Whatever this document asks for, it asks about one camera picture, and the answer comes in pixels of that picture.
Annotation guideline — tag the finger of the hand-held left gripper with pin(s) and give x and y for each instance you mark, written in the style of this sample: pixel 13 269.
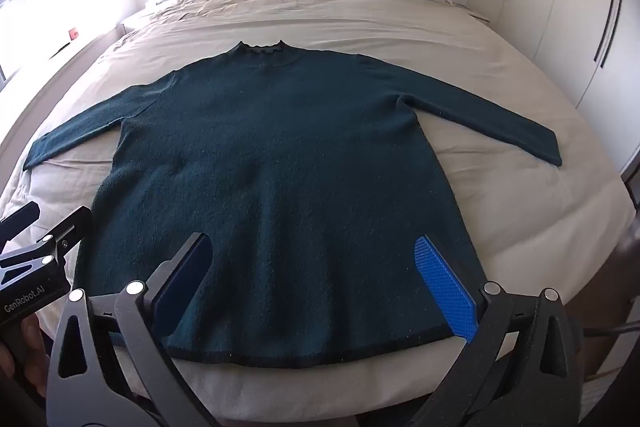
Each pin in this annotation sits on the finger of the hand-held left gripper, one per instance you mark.
pixel 20 217
pixel 70 232

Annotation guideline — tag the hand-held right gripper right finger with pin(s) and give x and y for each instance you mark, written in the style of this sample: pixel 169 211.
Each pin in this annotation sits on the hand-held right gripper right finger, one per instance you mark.
pixel 445 287

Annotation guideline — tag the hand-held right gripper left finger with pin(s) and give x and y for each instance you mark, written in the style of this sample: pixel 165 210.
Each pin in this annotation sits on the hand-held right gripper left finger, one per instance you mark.
pixel 187 277

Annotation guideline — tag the dark green sweater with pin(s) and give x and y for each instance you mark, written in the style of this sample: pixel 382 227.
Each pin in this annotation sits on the dark green sweater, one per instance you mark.
pixel 280 167

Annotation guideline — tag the person's left hand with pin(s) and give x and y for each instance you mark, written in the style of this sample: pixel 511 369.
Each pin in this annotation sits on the person's left hand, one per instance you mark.
pixel 34 352

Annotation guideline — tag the small red object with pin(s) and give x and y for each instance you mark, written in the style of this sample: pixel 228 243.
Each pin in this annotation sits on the small red object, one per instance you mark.
pixel 73 34

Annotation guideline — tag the white nightstand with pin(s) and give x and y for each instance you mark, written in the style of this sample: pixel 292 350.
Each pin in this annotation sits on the white nightstand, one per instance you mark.
pixel 142 19

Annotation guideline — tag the bed with beige sheet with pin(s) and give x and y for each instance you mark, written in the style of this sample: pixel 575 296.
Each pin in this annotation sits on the bed with beige sheet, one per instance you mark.
pixel 320 17

